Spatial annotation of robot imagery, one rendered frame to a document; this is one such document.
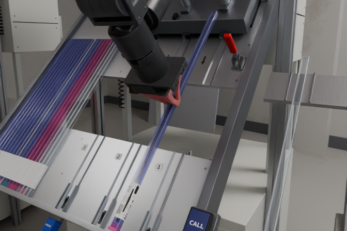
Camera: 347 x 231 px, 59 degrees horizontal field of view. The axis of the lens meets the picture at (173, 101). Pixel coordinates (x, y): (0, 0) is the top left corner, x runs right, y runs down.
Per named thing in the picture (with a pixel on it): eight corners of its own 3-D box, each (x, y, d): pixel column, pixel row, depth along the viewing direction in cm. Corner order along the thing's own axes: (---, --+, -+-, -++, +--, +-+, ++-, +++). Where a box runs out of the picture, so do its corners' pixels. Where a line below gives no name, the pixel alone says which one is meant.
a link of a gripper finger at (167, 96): (164, 88, 64) (144, 57, 57) (194, 91, 60) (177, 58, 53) (151, 115, 60) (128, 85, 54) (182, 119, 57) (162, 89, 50)
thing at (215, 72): (243, 100, 72) (238, 87, 68) (56, 79, 105) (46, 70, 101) (274, 5, 87) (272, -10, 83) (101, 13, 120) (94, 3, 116)
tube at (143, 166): (119, 233, 48) (115, 231, 47) (112, 230, 49) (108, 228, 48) (218, 15, 71) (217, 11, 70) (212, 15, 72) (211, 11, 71)
